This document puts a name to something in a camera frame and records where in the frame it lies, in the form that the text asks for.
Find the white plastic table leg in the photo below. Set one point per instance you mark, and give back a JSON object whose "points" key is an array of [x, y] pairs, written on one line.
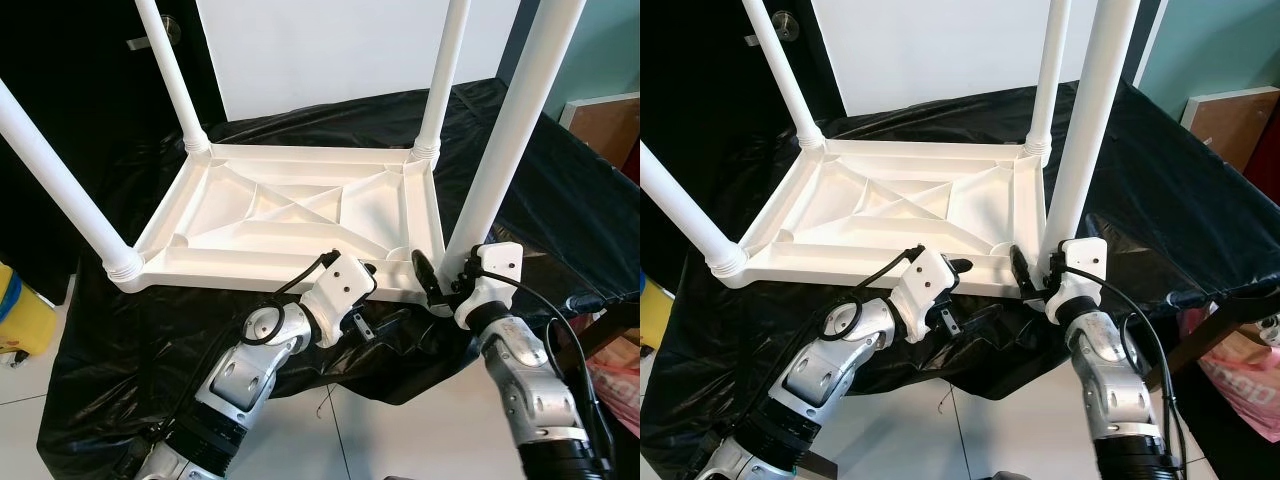
{"points": [[515, 110], [1095, 110], [685, 220], [55, 170], [1050, 70], [445, 70], [170, 70], [785, 70]]}

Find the brown wooden cabinet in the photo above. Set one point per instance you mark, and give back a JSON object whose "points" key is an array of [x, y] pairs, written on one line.
{"points": [[1230, 130], [605, 130]]}

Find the yellow bag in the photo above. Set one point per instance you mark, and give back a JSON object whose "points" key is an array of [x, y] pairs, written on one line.
{"points": [[22, 315], [655, 318]]}

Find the black door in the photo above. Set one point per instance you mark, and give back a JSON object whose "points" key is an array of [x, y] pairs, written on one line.
{"points": [[700, 60], [70, 60]]}

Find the white grey small device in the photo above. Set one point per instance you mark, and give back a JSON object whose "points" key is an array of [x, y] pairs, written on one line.
{"points": [[1270, 330]]}

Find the white plastic table top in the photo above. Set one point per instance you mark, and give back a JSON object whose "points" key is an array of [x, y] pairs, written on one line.
{"points": [[220, 225], [830, 215]]}

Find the white board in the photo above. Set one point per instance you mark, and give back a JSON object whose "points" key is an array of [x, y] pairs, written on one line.
{"points": [[930, 50]]}

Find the dark red cloth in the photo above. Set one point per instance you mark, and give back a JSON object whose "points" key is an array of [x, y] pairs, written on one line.
{"points": [[1266, 165]]}

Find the black plastic sheet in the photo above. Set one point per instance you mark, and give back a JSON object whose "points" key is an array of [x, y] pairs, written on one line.
{"points": [[1180, 200], [570, 200]]}

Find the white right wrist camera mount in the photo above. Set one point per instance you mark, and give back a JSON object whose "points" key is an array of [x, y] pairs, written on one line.
{"points": [[1085, 262], [495, 265]]}

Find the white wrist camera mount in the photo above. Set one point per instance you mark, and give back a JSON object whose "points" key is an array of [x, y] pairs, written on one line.
{"points": [[1085, 262], [495, 265], [920, 285], [335, 290]]}

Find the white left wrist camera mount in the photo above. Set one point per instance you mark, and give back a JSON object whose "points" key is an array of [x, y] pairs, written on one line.
{"points": [[920, 285], [335, 290]]}

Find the pink plastic bag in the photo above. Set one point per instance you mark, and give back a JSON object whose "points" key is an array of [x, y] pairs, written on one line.
{"points": [[618, 395], [1245, 395]]}

